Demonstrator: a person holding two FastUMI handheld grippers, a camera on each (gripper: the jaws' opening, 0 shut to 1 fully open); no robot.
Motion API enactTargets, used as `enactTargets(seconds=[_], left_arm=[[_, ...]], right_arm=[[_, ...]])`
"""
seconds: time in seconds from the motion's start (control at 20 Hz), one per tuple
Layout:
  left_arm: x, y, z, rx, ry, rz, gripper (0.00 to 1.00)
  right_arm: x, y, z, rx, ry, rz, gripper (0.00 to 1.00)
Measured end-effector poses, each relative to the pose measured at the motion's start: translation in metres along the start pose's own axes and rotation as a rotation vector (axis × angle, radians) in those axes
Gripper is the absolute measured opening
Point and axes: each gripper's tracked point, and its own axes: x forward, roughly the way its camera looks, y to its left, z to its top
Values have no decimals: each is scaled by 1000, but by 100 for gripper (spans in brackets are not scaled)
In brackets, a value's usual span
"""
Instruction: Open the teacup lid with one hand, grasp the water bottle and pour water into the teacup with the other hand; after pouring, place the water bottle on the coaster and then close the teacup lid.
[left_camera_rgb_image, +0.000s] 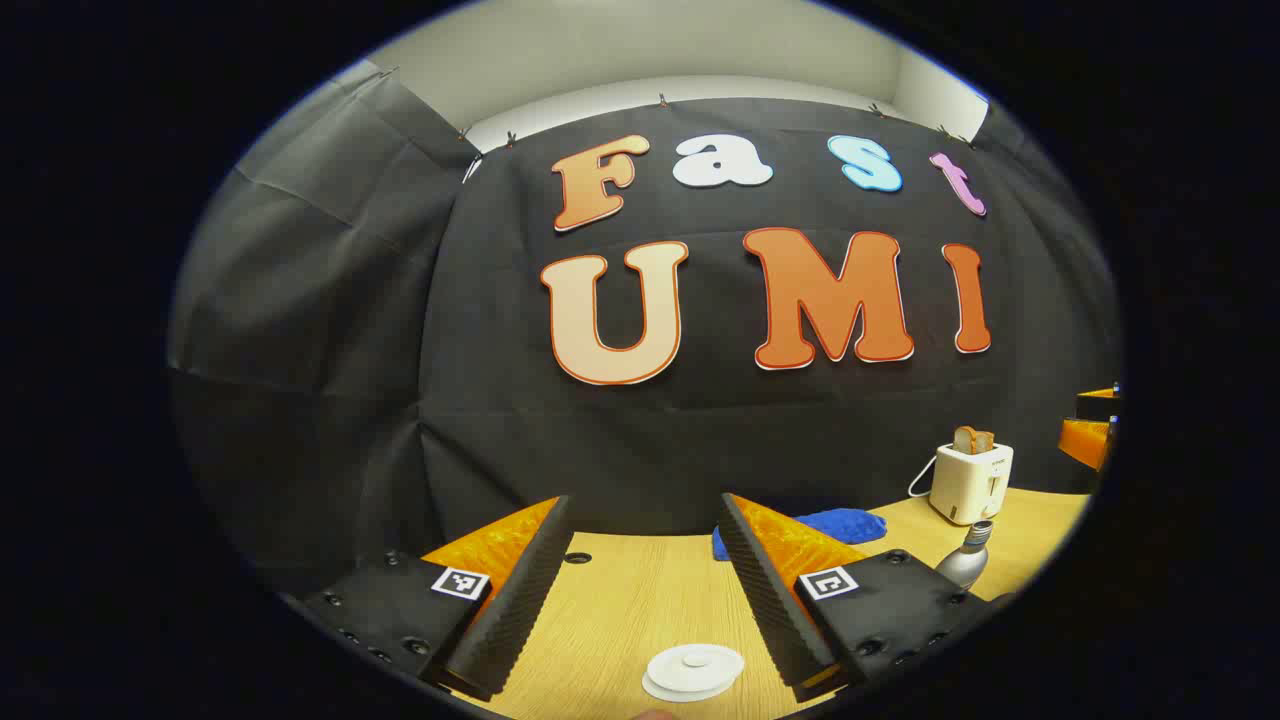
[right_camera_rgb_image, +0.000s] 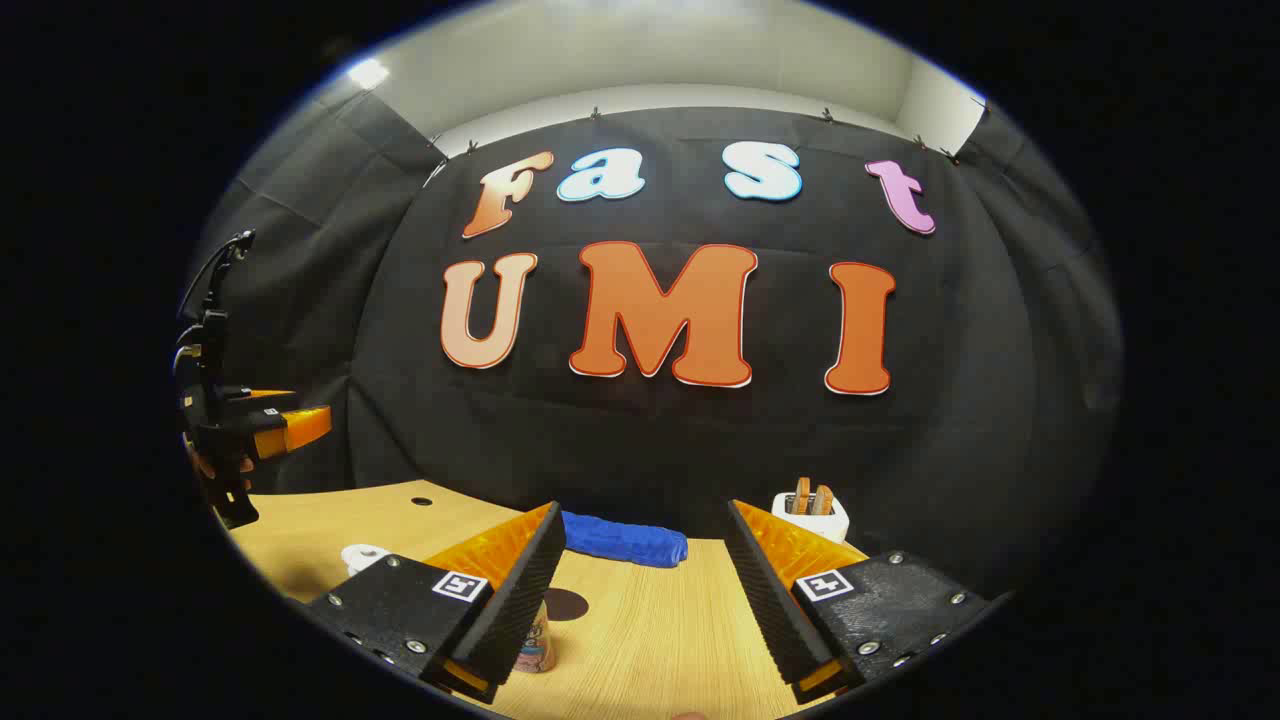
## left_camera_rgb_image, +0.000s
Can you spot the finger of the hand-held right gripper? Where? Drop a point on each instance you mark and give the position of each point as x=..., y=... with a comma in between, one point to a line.
x=1098, y=403
x=1085, y=442

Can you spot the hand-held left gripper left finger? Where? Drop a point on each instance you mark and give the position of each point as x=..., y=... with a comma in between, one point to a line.
x=515, y=610

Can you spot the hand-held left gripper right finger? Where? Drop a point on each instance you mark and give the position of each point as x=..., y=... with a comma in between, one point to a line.
x=775, y=610

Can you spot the white teacup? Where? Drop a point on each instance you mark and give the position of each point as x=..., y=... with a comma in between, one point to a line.
x=662, y=682

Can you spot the silver water bottle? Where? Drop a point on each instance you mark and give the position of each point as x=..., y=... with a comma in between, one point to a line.
x=962, y=566

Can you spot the toasted bread slice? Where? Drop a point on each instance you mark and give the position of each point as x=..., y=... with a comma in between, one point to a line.
x=986, y=441
x=965, y=440

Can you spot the blue towel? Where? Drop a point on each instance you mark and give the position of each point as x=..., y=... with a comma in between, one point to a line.
x=850, y=523

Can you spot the white toaster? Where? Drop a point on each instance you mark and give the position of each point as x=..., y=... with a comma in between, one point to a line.
x=968, y=485

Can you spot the white saucer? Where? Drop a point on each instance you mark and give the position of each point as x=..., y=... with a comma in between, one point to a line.
x=668, y=695

